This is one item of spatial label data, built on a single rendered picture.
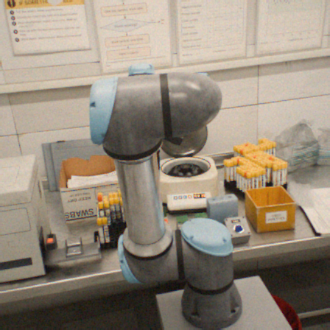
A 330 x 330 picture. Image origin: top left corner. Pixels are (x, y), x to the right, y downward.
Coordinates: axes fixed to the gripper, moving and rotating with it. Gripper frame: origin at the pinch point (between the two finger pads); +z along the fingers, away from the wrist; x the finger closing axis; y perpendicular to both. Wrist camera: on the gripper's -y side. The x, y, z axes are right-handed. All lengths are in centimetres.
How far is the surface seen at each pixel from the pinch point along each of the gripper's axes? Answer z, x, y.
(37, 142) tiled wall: 3, -56, 43
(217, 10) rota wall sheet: -42, -56, -36
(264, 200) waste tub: 19.5, -9.2, -38.8
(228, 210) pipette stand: 18.3, -3.9, -23.9
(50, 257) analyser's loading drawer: 20.4, 4.3, 36.0
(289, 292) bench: 85, -36, -61
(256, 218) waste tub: 18.6, 3.1, -31.3
